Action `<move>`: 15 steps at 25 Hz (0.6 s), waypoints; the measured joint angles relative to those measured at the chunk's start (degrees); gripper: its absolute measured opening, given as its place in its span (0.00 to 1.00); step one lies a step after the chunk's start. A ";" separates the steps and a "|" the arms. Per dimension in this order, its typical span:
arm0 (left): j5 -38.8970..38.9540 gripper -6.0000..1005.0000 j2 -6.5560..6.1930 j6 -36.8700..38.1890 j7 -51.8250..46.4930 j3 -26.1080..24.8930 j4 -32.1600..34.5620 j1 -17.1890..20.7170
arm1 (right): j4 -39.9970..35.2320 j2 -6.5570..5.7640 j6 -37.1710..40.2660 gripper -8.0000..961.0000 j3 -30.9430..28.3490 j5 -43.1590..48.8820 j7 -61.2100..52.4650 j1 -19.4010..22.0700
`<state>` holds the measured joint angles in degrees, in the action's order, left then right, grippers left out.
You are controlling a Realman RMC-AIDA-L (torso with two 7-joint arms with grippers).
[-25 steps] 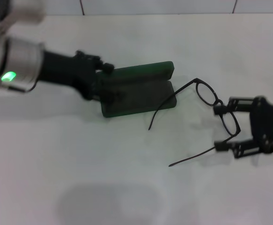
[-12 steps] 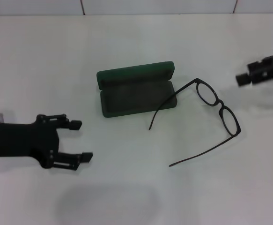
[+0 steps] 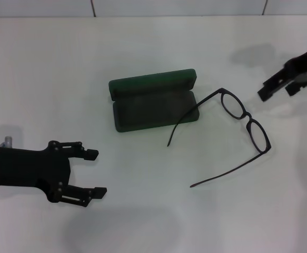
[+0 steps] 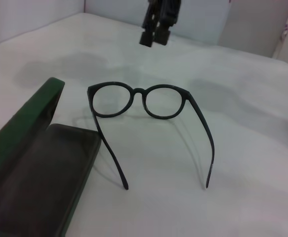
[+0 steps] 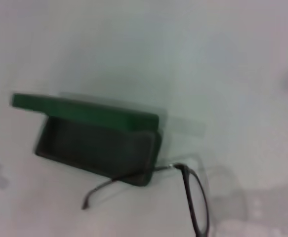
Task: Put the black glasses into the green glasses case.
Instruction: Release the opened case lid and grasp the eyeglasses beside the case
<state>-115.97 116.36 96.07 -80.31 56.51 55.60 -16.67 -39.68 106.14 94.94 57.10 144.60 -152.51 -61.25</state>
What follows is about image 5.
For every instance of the black glasses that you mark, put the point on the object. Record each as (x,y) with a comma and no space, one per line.
(188,195)

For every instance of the green glasses case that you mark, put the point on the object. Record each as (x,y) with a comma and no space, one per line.
(84,111)

